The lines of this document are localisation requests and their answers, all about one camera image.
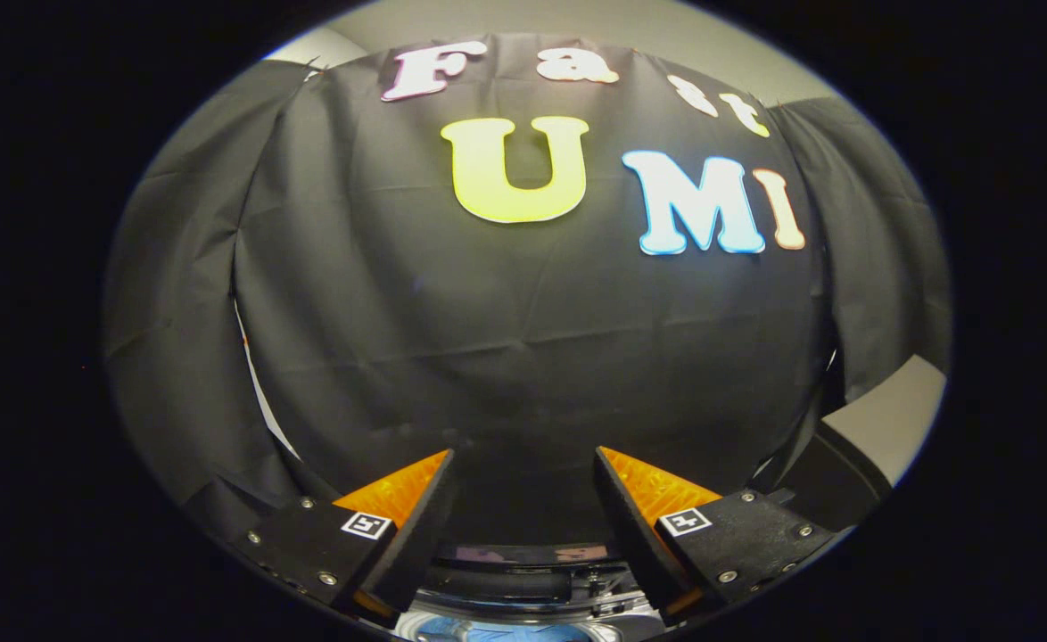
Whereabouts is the light blue polo shirt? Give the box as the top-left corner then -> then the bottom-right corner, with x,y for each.
416,617 -> 622,642

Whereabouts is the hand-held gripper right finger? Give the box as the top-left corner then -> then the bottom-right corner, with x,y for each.
593,446 -> 837,621

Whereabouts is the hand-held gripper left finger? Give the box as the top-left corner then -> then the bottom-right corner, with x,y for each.
234,449 -> 456,625

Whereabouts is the grey table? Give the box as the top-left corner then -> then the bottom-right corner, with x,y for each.
755,355 -> 949,536

